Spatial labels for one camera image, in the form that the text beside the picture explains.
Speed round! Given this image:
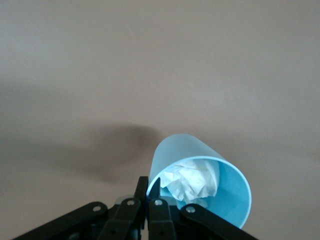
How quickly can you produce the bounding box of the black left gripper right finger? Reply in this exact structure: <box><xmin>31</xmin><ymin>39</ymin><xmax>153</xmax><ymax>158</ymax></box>
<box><xmin>148</xmin><ymin>177</ymin><xmax>260</xmax><ymax>240</ymax></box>

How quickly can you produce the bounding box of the brown table cloth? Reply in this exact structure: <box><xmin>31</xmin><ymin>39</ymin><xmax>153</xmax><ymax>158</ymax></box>
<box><xmin>0</xmin><ymin>0</ymin><xmax>320</xmax><ymax>240</ymax></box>

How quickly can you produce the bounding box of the white tissue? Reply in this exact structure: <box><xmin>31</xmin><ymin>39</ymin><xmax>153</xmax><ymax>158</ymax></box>
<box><xmin>159</xmin><ymin>159</ymin><xmax>221</xmax><ymax>208</ymax></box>

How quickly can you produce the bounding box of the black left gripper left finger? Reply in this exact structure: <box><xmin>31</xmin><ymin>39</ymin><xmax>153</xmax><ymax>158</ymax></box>
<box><xmin>11</xmin><ymin>176</ymin><xmax>150</xmax><ymax>240</ymax></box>

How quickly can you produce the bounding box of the blue plastic cup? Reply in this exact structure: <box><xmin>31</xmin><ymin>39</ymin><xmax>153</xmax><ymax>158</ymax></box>
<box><xmin>146</xmin><ymin>133</ymin><xmax>252</xmax><ymax>230</ymax></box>

